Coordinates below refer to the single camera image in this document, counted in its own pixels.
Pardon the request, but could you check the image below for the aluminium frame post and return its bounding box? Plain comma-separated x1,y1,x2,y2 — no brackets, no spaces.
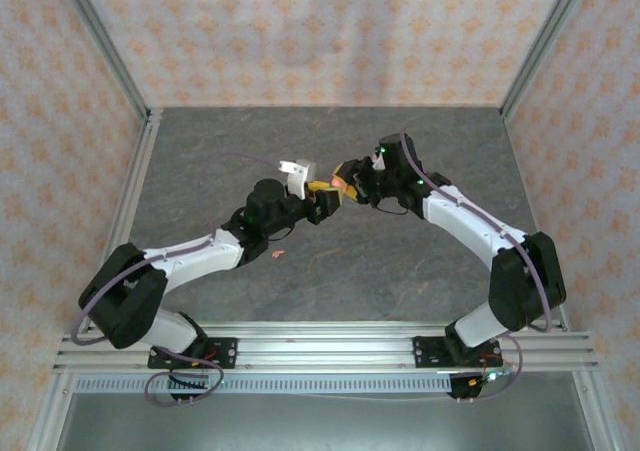
52,0,151,122
499,0,599,122

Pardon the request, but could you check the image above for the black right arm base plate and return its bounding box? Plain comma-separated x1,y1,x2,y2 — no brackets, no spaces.
412,335,503,371

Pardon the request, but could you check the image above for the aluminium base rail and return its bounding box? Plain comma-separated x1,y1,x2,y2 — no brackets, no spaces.
53,320,599,373

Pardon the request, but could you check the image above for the aluminium side rail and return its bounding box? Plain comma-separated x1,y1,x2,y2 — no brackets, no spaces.
82,108,164,333

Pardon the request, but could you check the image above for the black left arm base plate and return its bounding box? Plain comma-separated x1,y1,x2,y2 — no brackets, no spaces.
148,337,239,371

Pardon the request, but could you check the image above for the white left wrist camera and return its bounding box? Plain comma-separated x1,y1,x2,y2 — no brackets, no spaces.
278,157,319,200

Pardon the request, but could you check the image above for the slotted grey cable duct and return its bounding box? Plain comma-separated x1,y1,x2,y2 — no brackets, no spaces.
72,373,454,396

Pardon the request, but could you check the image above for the grey metal shelf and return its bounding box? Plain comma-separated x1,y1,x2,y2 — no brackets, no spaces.
54,393,596,451

